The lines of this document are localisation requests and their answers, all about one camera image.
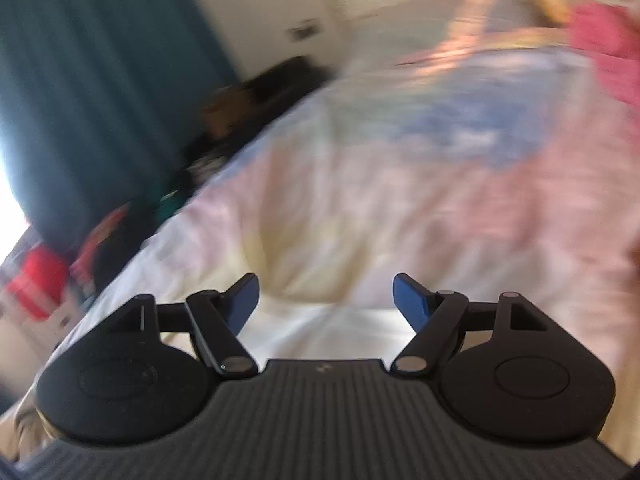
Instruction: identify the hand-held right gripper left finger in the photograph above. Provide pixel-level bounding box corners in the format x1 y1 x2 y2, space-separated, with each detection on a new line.
101 273 261 378

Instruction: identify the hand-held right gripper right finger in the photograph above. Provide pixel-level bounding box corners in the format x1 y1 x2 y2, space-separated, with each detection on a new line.
391 273 551 375

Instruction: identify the pastel printed bed sheet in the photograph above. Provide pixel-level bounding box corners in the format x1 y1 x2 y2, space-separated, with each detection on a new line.
0 0 640 466

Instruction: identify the red container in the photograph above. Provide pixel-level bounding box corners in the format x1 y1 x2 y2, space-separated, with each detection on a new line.
5 242 71 321

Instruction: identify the teal curtain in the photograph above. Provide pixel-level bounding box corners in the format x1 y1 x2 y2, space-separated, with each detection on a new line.
0 0 238 251

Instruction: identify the pink cloth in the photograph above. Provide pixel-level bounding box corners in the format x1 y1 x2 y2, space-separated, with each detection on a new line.
570 2 640 106

